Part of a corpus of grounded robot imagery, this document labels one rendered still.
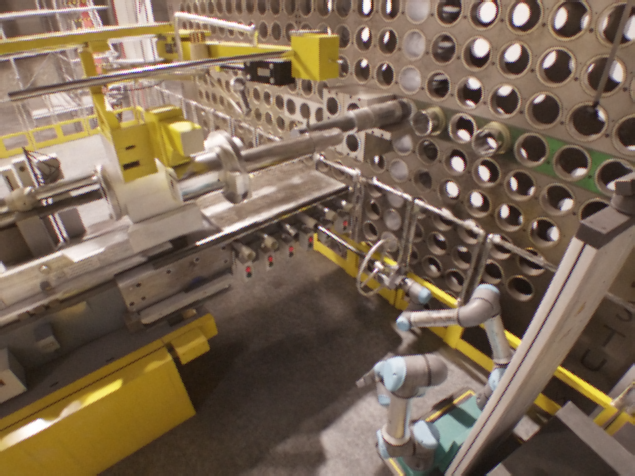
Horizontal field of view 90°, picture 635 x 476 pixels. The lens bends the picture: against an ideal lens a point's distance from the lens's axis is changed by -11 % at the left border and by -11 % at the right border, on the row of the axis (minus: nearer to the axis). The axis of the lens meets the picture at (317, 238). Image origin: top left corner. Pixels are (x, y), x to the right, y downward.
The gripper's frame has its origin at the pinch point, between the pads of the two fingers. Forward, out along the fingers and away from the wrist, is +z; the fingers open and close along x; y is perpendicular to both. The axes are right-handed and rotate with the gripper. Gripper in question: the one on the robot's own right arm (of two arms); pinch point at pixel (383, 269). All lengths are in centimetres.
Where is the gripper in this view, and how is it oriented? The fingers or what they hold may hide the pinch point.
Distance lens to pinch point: 208.6
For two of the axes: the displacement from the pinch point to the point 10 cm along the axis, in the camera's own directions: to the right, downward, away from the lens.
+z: -6.5, -4.4, 6.3
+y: 5.9, 2.5, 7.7
